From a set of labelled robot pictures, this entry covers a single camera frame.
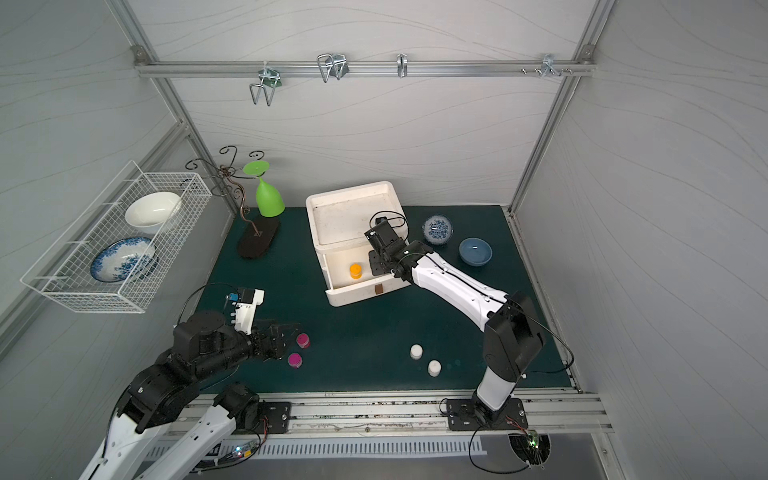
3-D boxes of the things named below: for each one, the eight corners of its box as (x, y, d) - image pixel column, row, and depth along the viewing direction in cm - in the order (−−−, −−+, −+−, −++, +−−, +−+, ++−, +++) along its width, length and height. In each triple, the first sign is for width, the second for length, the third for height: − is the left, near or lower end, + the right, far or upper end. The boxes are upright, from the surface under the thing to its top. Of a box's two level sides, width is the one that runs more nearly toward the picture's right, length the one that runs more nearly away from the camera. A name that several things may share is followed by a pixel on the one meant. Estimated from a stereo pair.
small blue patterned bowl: (437, 248, 110) (439, 240, 106) (419, 233, 115) (420, 224, 111) (455, 235, 114) (457, 226, 111) (436, 220, 119) (438, 212, 115)
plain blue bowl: (461, 266, 105) (463, 259, 101) (457, 244, 111) (459, 237, 108) (491, 266, 105) (495, 259, 101) (486, 244, 111) (489, 237, 108)
